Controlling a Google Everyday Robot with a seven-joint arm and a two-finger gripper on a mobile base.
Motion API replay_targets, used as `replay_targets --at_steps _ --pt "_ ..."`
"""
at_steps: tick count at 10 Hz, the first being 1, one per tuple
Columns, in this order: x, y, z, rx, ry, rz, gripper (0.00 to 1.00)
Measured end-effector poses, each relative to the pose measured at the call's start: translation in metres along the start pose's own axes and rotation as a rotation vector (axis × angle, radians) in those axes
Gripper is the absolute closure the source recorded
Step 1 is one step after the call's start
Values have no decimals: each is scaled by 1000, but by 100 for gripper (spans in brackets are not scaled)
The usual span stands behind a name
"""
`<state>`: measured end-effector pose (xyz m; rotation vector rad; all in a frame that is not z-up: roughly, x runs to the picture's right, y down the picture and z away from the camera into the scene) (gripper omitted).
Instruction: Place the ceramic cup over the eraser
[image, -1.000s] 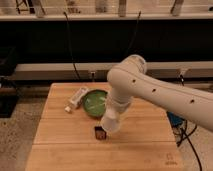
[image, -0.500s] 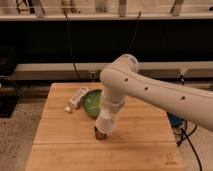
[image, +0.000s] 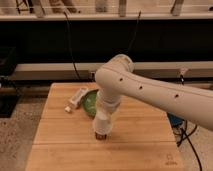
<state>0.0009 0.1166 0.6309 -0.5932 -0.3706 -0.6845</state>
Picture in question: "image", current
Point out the dark box at left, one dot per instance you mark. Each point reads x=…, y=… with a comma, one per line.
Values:
x=8, y=63

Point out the wall power outlet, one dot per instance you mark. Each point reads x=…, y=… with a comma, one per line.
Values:
x=92, y=75

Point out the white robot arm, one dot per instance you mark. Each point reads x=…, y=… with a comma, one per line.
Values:
x=115, y=78

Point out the right wall outlet with plug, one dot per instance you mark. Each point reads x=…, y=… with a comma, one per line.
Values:
x=182, y=72

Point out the green bowl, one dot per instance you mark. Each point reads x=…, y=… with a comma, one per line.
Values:
x=89, y=103

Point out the dark eraser block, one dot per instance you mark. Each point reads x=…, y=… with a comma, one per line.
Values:
x=100, y=137

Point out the white tube with cap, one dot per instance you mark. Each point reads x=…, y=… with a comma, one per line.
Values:
x=75, y=100

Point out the blue connector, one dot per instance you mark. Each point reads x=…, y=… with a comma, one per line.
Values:
x=174, y=120

